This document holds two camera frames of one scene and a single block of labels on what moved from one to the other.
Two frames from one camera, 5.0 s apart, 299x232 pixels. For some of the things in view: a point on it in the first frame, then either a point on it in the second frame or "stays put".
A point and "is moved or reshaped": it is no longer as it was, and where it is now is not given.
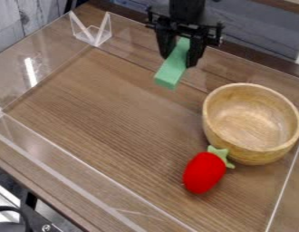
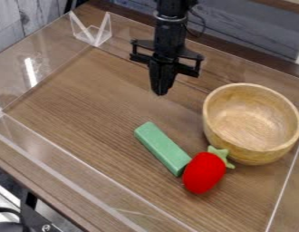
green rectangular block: x=175 y=65 is moved or reshaped
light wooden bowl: x=251 y=121 stays put
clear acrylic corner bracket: x=93 y=34 stays put
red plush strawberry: x=205 y=169 stays put
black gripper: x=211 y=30 to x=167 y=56
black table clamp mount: x=38 y=222 stays put
